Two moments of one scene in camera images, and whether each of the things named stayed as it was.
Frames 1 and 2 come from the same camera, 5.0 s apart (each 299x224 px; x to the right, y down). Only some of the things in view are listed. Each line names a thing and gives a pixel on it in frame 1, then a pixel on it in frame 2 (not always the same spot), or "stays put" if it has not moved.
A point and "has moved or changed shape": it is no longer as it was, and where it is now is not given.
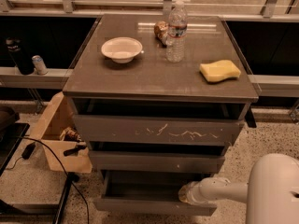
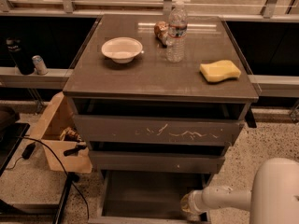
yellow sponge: x=219 y=70 stays put
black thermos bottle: x=17 y=49 stays put
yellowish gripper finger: x=183 y=193 -> x=185 y=203
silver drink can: x=39 y=64 stays put
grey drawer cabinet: x=160 y=99 stays put
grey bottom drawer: x=149 y=192 has moved or changed shape
